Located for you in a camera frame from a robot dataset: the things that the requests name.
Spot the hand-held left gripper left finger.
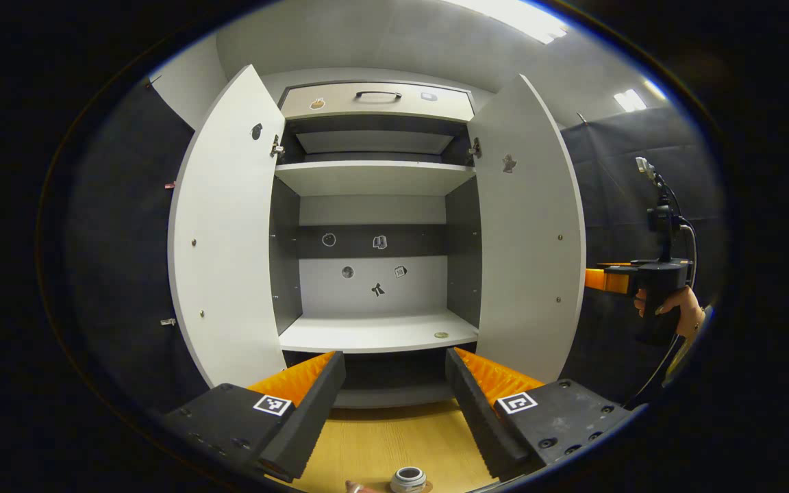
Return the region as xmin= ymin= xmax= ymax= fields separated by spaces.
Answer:
xmin=163 ymin=351 xmax=347 ymax=483

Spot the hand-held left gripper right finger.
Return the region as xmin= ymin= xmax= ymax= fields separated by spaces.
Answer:
xmin=445 ymin=346 xmax=632 ymax=482

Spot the white bottle with green label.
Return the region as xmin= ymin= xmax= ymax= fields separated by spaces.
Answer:
xmin=390 ymin=466 xmax=429 ymax=493

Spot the white and grey cabinet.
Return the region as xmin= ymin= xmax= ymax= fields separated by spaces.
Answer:
xmin=268 ymin=66 xmax=485 ymax=410

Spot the white cabinet shelf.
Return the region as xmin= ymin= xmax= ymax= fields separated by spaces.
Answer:
xmin=274 ymin=161 xmax=477 ymax=199

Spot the white cabinet drawer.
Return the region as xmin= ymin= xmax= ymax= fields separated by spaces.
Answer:
xmin=279 ymin=82 xmax=476 ymax=123

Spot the black backdrop cloth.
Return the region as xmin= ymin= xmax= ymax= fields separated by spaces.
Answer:
xmin=559 ymin=106 xmax=727 ymax=406
xmin=66 ymin=81 xmax=212 ymax=415

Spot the small ceiling light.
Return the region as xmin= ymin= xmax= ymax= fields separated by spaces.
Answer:
xmin=614 ymin=89 xmax=648 ymax=113

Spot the long ceiling light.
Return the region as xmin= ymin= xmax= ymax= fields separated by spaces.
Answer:
xmin=446 ymin=0 xmax=571 ymax=46

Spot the black cable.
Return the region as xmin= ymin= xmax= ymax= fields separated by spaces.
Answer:
xmin=624 ymin=175 xmax=699 ymax=410

